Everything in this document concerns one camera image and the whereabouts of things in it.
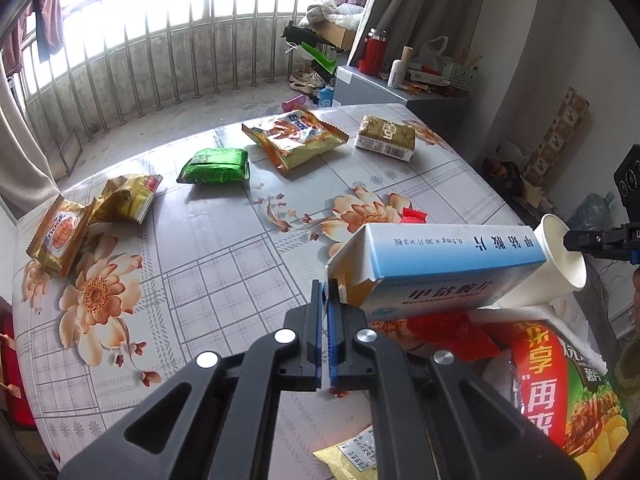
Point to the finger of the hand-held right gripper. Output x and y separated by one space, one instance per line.
585 241

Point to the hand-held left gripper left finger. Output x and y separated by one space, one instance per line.
318 370

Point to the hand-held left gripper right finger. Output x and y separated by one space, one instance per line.
334 355

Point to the white paper cup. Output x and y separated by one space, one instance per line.
555 280

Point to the blue white medicine box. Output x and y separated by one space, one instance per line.
450 260

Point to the blue water jug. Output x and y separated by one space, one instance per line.
597 212

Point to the floral patterned board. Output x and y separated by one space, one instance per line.
557 135

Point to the pale yellow labelled packet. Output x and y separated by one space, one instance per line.
350 452

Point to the dark printed box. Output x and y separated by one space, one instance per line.
502 177

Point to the crumpled red wrapper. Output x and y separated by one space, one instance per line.
450 332

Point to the red green chips bag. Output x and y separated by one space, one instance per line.
560 390

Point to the small red candy wrapper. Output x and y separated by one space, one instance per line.
413 216

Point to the white plastic basket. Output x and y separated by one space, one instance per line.
459 76

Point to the yellow snack bag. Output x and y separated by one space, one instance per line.
295 137

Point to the green foil packet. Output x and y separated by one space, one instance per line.
215 165

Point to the gold tea box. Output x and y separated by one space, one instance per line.
386 136

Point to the white plastic bag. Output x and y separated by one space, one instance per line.
432 52

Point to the small white bottle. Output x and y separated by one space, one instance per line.
396 74

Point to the wooden cylinder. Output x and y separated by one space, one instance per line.
407 55

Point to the gold snack packet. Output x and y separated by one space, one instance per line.
57 232
127 197

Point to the blue plastic bottle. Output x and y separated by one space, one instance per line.
326 96

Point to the grey cabinet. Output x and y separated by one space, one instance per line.
370 92

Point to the pair of beige shoes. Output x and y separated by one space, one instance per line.
302 84

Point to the red thermos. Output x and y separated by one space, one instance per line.
372 52

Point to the green plastic dustpan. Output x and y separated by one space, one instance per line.
320 57

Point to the red paper bag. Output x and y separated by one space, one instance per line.
12 360

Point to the cardboard box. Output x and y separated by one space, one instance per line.
337 34

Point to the metal balcony railing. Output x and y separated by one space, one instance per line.
165 55

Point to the beige curtain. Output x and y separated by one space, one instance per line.
20 160

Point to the hanging dark red clothes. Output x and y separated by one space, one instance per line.
47 20

